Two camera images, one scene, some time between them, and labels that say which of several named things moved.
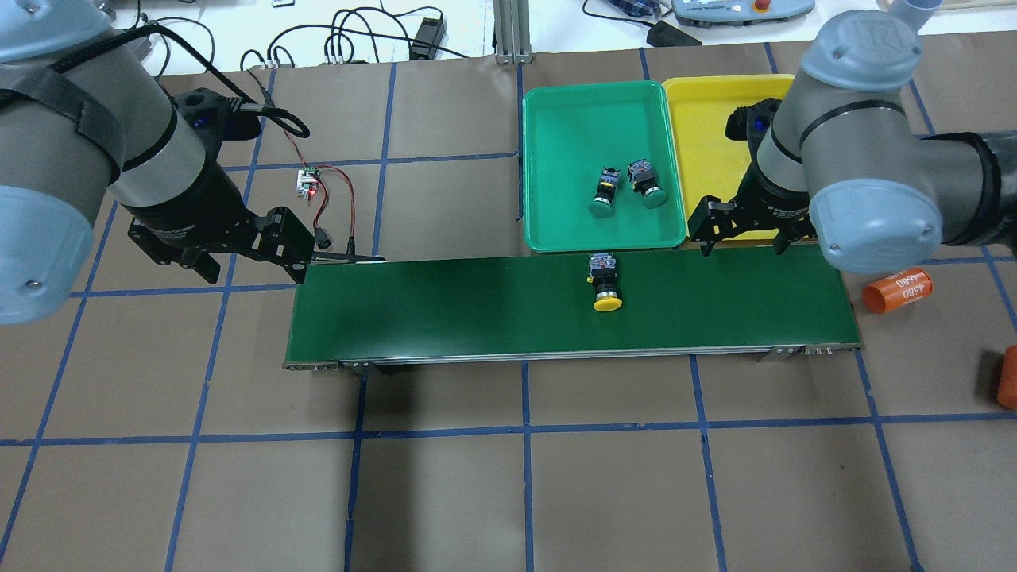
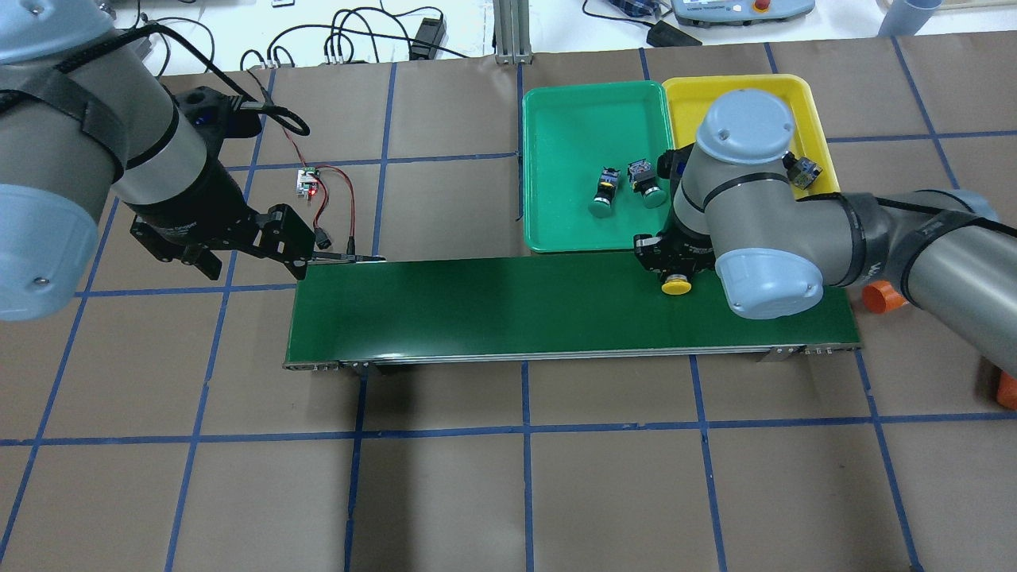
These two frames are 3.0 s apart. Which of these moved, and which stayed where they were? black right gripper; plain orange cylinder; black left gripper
Moved: black right gripper
Stayed: black left gripper; plain orange cylinder
